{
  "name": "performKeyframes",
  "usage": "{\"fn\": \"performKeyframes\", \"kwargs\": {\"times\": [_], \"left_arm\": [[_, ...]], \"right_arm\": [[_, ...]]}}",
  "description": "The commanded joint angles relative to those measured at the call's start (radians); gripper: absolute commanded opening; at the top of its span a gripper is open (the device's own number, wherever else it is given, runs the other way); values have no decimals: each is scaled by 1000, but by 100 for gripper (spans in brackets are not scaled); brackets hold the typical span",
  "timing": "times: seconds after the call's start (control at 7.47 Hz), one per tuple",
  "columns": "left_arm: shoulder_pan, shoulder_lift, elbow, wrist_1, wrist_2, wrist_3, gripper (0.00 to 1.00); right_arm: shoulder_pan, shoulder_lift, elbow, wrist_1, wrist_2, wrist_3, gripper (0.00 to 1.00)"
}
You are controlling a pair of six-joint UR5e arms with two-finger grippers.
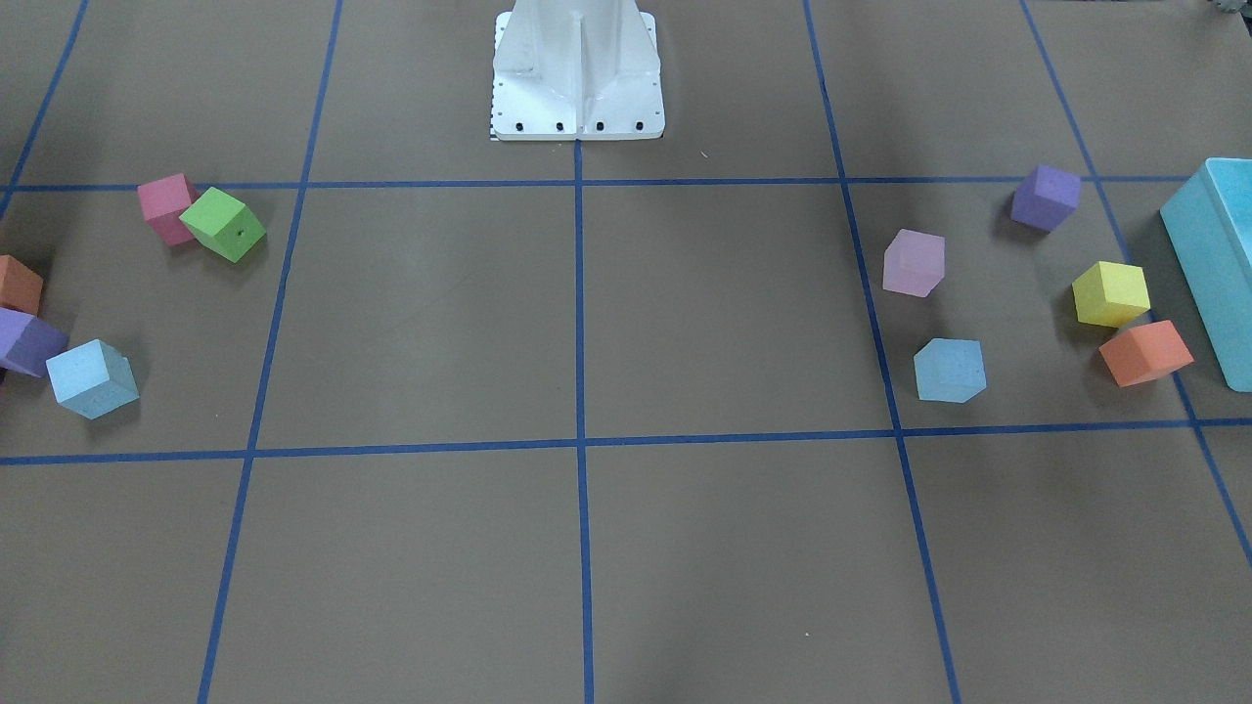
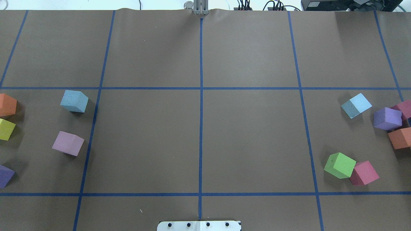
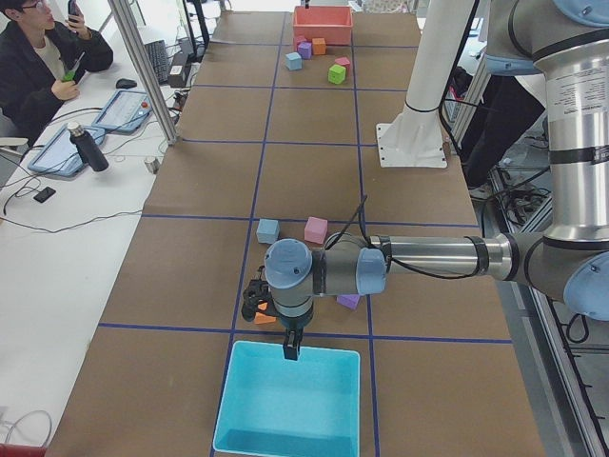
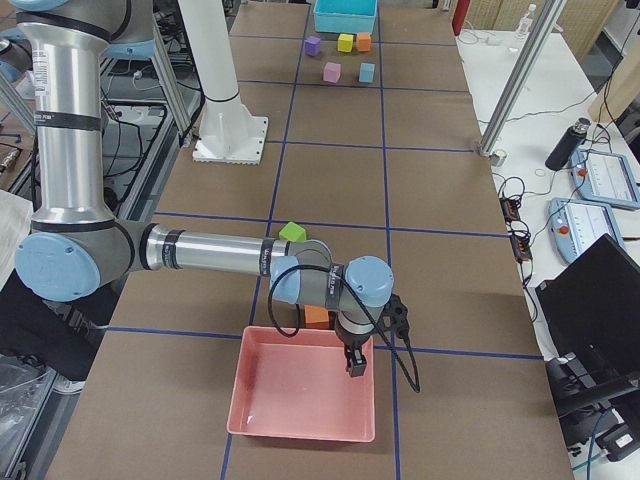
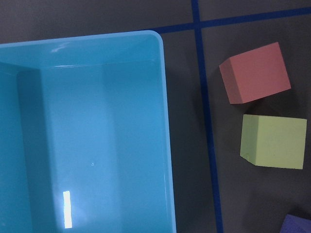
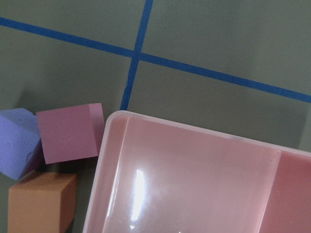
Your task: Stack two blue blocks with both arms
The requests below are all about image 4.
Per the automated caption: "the lower teach pendant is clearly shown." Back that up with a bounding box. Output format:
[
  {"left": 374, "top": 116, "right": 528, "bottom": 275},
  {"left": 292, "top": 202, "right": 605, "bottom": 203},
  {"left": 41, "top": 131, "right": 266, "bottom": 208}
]
[{"left": 549, "top": 197, "right": 625, "bottom": 264}]

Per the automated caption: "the green foam block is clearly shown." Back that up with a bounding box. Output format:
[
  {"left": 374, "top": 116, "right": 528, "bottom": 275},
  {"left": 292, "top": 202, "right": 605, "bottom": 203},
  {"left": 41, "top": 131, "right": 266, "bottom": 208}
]
[{"left": 278, "top": 221, "right": 307, "bottom": 243}]

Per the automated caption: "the black water bottle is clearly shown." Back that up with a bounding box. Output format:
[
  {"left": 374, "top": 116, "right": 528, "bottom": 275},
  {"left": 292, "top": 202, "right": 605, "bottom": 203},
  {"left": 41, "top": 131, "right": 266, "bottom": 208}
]
[{"left": 545, "top": 117, "right": 591, "bottom": 171}]

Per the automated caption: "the upper teach pendant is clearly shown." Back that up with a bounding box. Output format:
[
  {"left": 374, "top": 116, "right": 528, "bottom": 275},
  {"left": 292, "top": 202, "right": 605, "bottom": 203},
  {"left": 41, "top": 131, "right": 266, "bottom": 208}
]
[{"left": 570, "top": 148, "right": 639, "bottom": 210}]

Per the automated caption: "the yellow foam block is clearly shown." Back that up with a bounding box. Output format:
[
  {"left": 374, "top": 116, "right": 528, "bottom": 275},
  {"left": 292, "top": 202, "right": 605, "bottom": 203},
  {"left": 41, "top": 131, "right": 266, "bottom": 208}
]
[{"left": 337, "top": 33, "right": 354, "bottom": 53}]

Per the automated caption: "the clear sanitizer bottle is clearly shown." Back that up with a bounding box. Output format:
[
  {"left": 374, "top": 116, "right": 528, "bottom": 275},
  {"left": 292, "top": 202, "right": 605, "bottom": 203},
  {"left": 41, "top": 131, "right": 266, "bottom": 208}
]
[{"left": 515, "top": 4, "right": 537, "bottom": 38}]

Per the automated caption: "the purple foam block far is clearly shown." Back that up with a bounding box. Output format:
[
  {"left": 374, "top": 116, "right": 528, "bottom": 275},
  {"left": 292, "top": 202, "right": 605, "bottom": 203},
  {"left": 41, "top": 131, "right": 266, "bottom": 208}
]
[{"left": 304, "top": 35, "right": 322, "bottom": 57}]

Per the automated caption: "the light blue foam block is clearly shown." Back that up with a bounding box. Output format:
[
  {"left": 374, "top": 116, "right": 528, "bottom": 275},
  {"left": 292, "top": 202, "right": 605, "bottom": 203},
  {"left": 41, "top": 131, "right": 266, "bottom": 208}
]
[{"left": 358, "top": 62, "right": 376, "bottom": 84}]

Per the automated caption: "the pink plastic tray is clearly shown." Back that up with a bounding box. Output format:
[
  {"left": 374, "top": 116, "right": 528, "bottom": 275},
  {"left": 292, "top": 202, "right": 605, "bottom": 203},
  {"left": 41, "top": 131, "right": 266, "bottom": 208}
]
[{"left": 227, "top": 326, "right": 375, "bottom": 443}]

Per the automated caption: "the black orange adapter box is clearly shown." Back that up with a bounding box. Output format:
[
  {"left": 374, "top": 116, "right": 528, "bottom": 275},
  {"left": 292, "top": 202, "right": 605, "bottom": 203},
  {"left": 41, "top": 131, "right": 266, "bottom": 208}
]
[{"left": 499, "top": 198, "right": 521, "bottom": 223}]

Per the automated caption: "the black laptop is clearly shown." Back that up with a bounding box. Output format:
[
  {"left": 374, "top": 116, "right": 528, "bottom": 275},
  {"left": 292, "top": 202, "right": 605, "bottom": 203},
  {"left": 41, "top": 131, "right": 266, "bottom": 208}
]
[{"left": 535, "top": 232, "right": 640, "bottom": 381}]

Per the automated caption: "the orange foam block far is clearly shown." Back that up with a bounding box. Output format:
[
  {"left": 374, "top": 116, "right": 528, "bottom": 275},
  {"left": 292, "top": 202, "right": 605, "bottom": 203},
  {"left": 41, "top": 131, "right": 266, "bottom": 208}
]
[{"left": 355, "top": 32, "right": 372, "bottom": 53}]

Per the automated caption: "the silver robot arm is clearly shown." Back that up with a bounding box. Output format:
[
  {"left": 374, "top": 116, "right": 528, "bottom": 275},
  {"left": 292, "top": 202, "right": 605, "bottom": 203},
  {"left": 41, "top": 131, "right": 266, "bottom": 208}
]
[{"left": 15, "top": 1, "right": 394, "bottom": 377}]

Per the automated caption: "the orange foam block near tray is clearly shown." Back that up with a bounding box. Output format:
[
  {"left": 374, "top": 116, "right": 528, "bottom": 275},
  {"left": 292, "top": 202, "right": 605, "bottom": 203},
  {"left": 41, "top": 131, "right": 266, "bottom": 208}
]
[{"left": 304, "top": 305, "right": 330, "bottom": 330}]

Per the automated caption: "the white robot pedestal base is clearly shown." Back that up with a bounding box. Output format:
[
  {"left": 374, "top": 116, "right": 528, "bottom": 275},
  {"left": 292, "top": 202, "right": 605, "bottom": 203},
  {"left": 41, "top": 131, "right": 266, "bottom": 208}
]
[{"left": 179, "top": 0, "right": 269, "bottom": 165}]

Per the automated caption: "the pink lilac foam block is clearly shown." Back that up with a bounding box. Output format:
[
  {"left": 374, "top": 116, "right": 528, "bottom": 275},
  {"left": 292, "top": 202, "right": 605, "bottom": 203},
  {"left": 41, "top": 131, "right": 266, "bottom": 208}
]
[{"left": 323, "top": 62, "right": 341, "bottom": 84}]

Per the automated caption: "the aluminium frame post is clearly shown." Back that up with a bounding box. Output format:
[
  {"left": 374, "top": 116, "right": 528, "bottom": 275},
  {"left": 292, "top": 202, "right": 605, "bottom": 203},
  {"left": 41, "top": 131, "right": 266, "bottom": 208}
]
[{"left": 477, "top": 0, "right": 567, "bottom": 157}]

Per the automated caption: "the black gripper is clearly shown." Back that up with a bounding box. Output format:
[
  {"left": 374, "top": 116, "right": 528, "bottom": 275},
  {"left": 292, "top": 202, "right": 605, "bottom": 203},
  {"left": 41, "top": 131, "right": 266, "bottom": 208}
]
[{"left": 335, "top": 322, "right": 371, "bottom": 377}]

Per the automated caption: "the teach pendant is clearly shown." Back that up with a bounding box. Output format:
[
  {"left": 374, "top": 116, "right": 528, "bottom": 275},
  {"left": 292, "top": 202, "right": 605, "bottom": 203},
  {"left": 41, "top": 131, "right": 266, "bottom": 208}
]
[
  {"left": 549, "top": 197, "right": 625, "bottom": 264},
  {"left": 570, "top": 148, "right": 639, "bottom": 210}
]

